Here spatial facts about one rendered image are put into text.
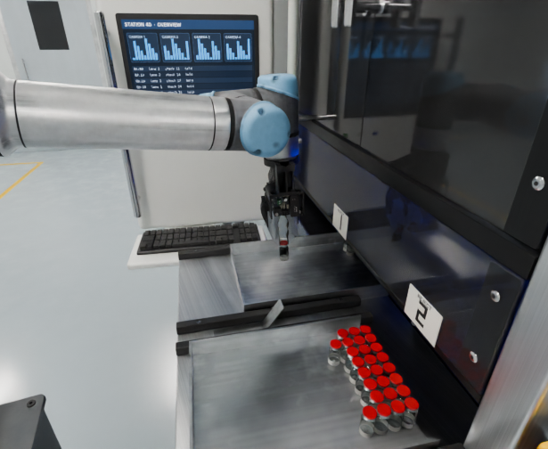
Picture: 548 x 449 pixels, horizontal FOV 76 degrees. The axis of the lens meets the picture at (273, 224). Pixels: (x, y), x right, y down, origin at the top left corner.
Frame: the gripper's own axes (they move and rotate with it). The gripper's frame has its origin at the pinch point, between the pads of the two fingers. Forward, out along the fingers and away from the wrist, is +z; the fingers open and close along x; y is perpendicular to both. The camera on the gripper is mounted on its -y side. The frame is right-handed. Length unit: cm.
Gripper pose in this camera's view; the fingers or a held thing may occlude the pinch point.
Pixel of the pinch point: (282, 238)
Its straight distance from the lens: 82.6
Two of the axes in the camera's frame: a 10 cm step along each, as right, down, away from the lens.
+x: 9.9, -1.2, 1.2
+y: 1.6, 4.3, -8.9
